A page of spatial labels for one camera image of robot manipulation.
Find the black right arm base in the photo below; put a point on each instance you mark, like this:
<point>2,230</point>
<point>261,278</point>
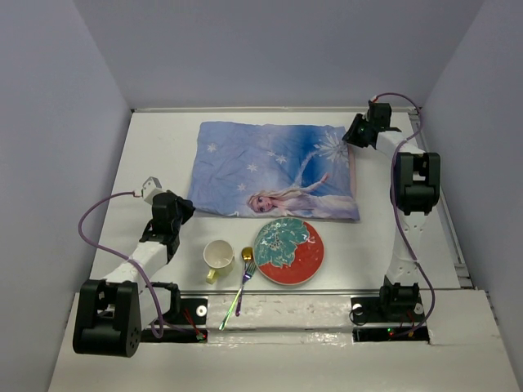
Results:
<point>394,314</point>

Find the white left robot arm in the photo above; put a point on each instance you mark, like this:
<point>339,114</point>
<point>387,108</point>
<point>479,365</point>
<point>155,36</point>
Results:
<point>113,311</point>

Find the blue princess print cloth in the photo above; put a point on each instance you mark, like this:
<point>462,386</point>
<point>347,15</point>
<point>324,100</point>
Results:
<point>248,170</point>

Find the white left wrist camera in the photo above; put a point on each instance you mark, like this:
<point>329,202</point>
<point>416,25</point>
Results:
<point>150,188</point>

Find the iridescent fork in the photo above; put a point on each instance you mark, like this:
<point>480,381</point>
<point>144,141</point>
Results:
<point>248,274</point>

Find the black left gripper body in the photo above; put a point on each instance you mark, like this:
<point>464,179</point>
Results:
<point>175,224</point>

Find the red and teal plate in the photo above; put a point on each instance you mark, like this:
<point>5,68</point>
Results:
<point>288,251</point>

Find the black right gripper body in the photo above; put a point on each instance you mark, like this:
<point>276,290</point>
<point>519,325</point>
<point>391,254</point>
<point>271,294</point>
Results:
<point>369,123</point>

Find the gold spoon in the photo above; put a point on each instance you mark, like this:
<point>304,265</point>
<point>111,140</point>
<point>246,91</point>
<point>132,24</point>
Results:
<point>247,255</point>

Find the pale yellow mug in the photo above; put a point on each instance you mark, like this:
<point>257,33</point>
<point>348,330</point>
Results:
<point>219,256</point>

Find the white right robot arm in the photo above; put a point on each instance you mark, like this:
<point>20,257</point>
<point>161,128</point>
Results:
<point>414,192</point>

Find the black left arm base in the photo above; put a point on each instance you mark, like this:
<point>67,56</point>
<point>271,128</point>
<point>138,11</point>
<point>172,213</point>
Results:
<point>184,317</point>

